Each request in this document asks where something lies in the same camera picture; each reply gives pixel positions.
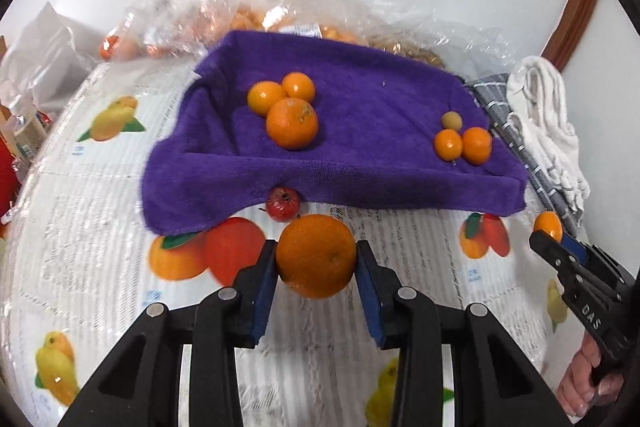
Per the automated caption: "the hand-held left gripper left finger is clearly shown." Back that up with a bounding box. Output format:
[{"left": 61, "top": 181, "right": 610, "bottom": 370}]
[{"left": 57, "top": 239, "right": 278, "bottom": 427}]

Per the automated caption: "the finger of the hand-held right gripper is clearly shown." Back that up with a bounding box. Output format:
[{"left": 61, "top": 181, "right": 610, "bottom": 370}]
[
  {"left": 559, "top": 234, "right": 603, "bottom": 265},
  {"left": 529, "top": 230, "right": 583, "bottom": 293}
]

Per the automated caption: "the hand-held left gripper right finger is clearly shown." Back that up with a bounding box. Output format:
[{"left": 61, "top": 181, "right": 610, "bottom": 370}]
[{"left": 355, "top": 240, "right": 573, "bottom": 427}]

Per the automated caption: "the small round mandarin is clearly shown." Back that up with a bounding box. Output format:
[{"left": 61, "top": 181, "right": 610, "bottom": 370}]
[
  {"left": 281, "top": 72, "right": 317, "bottom": 104},
  {"left": 460, "top": 127, "right": 493, "bottom": 166},
  {"left": 433, "top": 129, "right": 464, "bottom": 162},
  {"left": 533, "top": 211, "right": 564, "bottom": 240},
  {"left": 247, "top": 80, "right": 288, "bottom": 116}
]

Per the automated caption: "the large round mandarin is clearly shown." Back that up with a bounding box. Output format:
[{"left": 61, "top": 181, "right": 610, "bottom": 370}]
[
  {"left": 265, "top": 97, "right": 319, "bottom": 151},
  {"left": 275, "top": 214, "right": 358, "bottom": 300}
]

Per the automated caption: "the purple towel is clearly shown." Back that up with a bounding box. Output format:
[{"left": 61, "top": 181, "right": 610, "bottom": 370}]
[{"left": 141, "top": 30, "right": 529, "bottom": 235}]

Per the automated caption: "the person's right hand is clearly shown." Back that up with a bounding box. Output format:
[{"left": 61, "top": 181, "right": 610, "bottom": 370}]
[{"left": 554, "top": 334, "right": 626, "bottom": 419}]

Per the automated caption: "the small red apple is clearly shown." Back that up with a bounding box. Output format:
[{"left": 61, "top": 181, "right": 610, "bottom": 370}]
[{"left": 265, "top": 186, "right": 301, "bottom": 223}]

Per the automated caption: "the white striped towel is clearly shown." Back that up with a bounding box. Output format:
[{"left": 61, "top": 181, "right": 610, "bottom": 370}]
[{"left": 506, "top": 55, "right": 591, "bottom": 212}]

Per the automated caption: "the grey checkered cloth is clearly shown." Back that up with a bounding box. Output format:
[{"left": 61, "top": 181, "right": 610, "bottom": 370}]
[{"left": 465, "top": 72, "right": 586, "bottom": 238}]

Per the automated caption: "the fruit print tablecloth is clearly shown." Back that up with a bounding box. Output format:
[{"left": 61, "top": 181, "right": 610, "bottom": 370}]
[{"left": 0, "top": 52, "right": 601, "bottom": 427}]

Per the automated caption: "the clear bag of brown nuts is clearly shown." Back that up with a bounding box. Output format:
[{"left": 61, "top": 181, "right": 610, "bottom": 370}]
[{"left": 365, "top": 0, "right": 511, "bottom": 72}]

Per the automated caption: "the clear bag of oranges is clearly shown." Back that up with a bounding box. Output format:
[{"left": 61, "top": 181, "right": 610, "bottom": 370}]
[{"left": 220, "top": 0, "right": 371, "bottom": 48}]

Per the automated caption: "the red paper bag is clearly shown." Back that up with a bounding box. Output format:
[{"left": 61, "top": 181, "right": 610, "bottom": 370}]
[{"left": 0, "top": 142, "right": 21, "bottom": 228}]

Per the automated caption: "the reddish orange fruit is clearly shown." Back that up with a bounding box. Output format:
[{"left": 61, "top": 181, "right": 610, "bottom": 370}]
[{"left": 98, "top": 36, "right": 123, "bottom": 60}]

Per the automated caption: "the clear crumpled plastic bag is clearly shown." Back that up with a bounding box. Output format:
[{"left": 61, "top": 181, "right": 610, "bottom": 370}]
[{"left": 100, "top": 0, "right": 231, "bottom": 60}]

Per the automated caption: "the white plastic bag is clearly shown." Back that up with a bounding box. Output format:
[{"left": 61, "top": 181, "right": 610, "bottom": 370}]
[{"left": 0, "top": 2, "right": 101, "bottom": 118}]

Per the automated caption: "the brown wooden door frame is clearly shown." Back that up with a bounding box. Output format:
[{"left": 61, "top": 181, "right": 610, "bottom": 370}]
[{"left": 542, "top": 0, "right": 604, "bottom": 72}]

